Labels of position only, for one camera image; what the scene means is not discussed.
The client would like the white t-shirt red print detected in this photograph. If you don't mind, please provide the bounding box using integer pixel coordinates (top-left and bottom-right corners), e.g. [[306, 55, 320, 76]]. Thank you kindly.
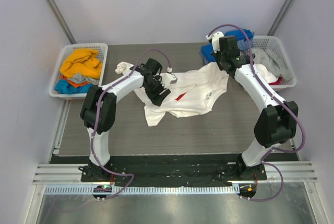
[[114, 61, 230, 127]]

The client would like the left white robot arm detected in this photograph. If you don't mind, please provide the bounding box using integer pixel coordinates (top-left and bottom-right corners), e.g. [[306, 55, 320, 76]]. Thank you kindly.
[[78, 58, 171, 182]]

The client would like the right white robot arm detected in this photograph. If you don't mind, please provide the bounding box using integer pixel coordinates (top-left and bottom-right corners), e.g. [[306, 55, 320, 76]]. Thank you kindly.
[[209, 32, 298, 179]]

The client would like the blue checkered cloth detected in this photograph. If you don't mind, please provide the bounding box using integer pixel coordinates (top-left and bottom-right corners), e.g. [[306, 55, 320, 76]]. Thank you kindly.
[[199, 40, 249, 65]]

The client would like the blue t-shirt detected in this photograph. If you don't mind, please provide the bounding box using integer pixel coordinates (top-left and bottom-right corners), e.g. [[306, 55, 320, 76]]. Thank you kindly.
[[200, 29, 254, 65]]

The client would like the right white plastic basket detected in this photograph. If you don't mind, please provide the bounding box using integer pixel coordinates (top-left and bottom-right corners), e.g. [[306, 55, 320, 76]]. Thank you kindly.
[[253, 36, 296, 91]]

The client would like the white plastic basket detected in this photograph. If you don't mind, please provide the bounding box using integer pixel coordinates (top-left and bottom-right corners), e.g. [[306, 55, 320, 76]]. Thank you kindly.
[[49, 43, 108, 100], [253, 36, 296, 91]]

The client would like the grey t-shirt in basket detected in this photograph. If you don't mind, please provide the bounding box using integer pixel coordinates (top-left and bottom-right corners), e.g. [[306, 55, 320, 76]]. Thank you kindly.
[[252, 48, 292, 79]]

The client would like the white shirt in basket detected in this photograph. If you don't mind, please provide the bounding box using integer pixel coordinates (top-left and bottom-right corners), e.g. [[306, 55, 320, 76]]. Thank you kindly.
[[255, 64, 278, 84]]

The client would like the red shirt in basket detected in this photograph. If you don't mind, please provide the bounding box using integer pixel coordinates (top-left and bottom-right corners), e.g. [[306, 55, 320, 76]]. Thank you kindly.
[[269, 77, 282, 86]]

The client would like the yellow t-shirt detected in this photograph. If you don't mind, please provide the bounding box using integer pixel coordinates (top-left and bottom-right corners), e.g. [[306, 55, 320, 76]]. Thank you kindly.
[[59, 48, 103, 79]]

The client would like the left white plastic basket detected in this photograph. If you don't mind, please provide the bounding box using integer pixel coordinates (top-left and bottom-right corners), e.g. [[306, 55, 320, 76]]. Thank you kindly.
[[49, 43, 108, 100]]

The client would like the grey shirt left basket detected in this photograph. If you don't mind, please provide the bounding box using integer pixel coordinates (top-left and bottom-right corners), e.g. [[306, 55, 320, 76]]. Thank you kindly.
[[68, 73, 99, 85]]

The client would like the orange shirt left basket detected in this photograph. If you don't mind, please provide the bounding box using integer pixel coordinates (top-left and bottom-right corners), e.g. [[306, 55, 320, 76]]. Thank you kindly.
[[60, 75, 92, 88]]

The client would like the teal t-shirt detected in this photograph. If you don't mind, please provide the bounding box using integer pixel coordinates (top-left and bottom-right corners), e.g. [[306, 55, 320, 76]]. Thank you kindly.
[[54, 79, 92, 95]]

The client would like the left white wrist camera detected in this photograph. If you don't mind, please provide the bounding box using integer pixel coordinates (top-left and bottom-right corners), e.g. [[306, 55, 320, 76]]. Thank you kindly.
[[159, 67, 178, 88]]

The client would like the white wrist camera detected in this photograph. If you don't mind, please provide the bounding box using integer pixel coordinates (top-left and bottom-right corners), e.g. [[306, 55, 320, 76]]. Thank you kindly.
[[206, 31, 224, 53], [159, 67, 178, 88]]

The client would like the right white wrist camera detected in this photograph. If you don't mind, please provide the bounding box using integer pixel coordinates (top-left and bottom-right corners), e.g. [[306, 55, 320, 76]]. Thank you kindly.
[[206, 31, 224, 53]]

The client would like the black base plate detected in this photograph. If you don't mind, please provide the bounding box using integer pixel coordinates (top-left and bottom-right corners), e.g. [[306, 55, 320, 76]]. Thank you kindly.
[[78, 154, 267, 187]]

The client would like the right aluminium corner post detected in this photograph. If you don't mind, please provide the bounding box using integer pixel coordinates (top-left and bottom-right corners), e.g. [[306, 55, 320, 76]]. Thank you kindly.
[[267, 0, 295, 36]]

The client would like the aluminium corner post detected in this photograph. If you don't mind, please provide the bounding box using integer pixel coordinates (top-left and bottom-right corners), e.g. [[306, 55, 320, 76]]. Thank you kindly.
[[267, 0, 295, 36], [45, 0, 77, 44]]

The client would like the left aluminium corner post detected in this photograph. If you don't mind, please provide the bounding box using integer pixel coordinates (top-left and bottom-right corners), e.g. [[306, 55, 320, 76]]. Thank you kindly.
[[45, 0, 77, 44]]

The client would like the aluminium rail frame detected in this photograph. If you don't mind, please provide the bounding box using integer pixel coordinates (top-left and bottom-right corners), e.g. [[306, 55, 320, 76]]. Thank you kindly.
[[34, 105, 316, 185]]

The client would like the slotted cable duct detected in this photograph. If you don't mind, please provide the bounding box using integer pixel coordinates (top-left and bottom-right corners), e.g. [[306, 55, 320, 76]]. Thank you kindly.
[[44, 184, 240, 195]]

